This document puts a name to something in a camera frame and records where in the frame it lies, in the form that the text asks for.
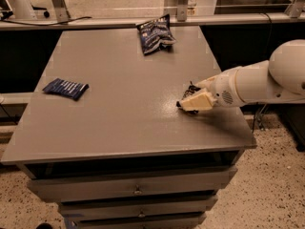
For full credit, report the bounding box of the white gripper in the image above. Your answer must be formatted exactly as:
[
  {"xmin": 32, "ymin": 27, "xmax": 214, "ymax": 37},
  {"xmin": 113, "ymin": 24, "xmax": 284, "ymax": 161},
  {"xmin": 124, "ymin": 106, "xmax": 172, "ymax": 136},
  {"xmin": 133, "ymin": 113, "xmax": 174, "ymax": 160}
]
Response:
[{"xmin": 179, "ymin": 67, "xmax": 245, "ymax": 112}]

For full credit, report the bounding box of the black rxbar chocolate wrapper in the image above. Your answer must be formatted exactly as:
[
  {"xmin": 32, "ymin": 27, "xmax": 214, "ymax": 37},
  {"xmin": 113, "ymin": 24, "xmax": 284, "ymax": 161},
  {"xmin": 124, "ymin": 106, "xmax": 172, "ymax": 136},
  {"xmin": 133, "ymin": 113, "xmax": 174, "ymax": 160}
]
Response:
[{"xmin": 176, "ymin": 81, "xmax": 201, "ymax": 115}]

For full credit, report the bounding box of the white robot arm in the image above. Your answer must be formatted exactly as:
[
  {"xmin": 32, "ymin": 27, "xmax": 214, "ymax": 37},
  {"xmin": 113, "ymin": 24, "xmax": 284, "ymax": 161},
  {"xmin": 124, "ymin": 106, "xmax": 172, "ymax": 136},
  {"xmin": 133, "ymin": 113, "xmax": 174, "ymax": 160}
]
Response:
[{"xmin": 176, "ymin": 39, "xmax": 305, "ymax": 113}]

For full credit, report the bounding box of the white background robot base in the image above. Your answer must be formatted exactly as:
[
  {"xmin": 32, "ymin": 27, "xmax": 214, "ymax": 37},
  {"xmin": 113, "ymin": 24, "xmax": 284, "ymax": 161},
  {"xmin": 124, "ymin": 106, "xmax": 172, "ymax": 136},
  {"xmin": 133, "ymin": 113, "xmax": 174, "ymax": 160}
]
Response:
[{"xmin": 1, "ymin": 0, "xmax": 37, "ymax": 20}]

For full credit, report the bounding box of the blue chip bag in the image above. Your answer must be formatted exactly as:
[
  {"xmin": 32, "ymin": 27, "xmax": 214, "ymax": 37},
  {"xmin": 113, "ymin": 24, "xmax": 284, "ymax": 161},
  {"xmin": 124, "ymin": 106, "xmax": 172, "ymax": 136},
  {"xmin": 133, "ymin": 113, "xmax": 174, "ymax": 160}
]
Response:
[{"xmin": 136, "ymin": 14, "xmax": 176, "ymax": 55}]

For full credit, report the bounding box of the grey drawer cabinet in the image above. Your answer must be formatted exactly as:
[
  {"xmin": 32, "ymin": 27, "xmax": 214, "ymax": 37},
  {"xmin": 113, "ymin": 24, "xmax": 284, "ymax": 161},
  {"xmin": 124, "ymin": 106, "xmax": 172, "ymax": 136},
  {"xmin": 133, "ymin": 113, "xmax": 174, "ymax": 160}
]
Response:
[{"xmin": 0, "ymin": 25, "xmax": 258, "ymax": 229}]

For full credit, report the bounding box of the middle grey drawer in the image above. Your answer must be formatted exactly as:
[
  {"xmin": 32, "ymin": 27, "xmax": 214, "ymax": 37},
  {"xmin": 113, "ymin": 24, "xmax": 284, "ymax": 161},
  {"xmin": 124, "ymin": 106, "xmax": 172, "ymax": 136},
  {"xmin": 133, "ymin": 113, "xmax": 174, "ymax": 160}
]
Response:
[{"xmin": 59, "ymin": 194, "xmax": 217, "ymax": 221}]

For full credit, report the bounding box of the grey drawer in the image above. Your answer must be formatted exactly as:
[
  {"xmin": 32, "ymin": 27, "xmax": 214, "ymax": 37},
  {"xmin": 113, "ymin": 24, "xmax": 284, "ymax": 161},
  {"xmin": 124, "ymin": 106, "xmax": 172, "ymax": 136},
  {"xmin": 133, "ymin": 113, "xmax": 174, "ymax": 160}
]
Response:
[
  {"xmin": 71, "ymin": 212, "xmax": 206, "ymax": 229},
  {"xmin": 28, "ymin": 165, "xmax": 237, "ymax": 202},
  {"xmin": 59, "ymin": 194, "xmax": 217, "ymax": 221}
]

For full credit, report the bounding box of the bottom grey drawer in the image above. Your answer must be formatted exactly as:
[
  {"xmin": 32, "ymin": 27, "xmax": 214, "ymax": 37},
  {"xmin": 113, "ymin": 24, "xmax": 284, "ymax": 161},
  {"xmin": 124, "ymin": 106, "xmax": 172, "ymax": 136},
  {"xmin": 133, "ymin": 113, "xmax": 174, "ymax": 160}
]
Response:
[{"xmin": 71, "ymin": 212, "xmax": 206, "ymax": 229}]

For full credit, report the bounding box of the blue snack bar wrapper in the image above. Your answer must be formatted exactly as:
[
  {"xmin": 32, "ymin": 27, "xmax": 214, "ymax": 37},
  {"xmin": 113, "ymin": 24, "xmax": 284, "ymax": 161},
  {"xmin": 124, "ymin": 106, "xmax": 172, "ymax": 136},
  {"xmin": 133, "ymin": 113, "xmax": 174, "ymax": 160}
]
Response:
[{"xmin": 43, "ymin": 78, "xmax": 90, "ymax": 101}]

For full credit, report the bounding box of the top grey drawer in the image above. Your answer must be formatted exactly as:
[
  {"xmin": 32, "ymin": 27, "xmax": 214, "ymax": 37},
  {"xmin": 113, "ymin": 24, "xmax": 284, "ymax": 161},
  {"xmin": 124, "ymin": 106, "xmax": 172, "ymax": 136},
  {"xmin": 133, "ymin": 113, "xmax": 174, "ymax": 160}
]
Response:
[{"xmin": 28, "ymin": 165, "xmax": 237, "ymax": 202}]

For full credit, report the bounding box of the black hanging cable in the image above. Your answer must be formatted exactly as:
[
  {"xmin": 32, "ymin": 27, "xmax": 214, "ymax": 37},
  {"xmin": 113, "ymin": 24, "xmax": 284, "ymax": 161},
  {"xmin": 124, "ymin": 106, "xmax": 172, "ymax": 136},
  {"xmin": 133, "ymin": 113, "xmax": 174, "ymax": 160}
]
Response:
[{"xmin": 252, "ymin": 103, "xmax": 270, "ymax": 134}]

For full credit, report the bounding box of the metal support bracket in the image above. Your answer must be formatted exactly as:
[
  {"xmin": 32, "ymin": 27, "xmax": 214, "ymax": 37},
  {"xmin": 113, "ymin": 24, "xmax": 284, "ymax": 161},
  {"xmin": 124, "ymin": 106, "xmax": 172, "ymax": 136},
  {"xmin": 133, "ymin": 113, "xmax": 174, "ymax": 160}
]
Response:
[{"xmin": 177, "ymin": 0, "xmax": 189, "ymax": 22}]

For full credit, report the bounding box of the grey metal rail beam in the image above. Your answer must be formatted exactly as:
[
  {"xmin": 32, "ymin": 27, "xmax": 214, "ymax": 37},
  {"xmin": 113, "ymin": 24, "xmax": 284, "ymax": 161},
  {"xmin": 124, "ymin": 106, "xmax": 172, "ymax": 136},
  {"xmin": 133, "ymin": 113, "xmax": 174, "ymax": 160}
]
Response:
[{"xmin": 0, "ymin": 12, "xmax": 305, "ymax": 31}]

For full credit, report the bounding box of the black cable on rail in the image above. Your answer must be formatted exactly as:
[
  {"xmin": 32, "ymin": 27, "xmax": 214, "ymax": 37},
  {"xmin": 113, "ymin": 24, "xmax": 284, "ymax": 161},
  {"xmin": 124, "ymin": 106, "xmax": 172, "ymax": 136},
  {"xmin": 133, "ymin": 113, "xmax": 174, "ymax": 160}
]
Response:
[{"xmin": 0, "ymin": 15, "xmax": 93, "ymax": 27}]

